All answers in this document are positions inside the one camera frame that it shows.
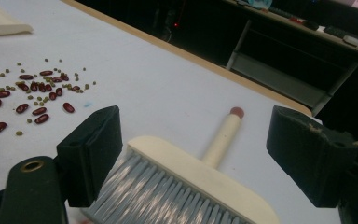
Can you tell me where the light wooden table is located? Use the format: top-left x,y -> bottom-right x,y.
60,0 -> 312,117

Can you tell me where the white computer mouse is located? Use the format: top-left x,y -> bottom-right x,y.
342,35 -> 358,48

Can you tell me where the red-handled small brush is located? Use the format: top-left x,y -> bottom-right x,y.
80,106 -> 281,224

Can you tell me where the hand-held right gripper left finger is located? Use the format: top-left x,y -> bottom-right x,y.
56,105 -> 124,208

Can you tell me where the cream plastic dustpan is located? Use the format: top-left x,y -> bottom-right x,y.
0,0 -> 34,38

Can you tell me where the small black device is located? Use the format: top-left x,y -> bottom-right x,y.
302,20 -> 320,32

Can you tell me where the white table frame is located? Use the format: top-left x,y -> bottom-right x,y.
223,0 -> 358,117

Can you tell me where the black keyboard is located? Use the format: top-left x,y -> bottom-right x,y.
323,25 -> 358,52

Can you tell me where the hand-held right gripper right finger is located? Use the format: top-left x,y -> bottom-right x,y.
266,105 -> 358,209

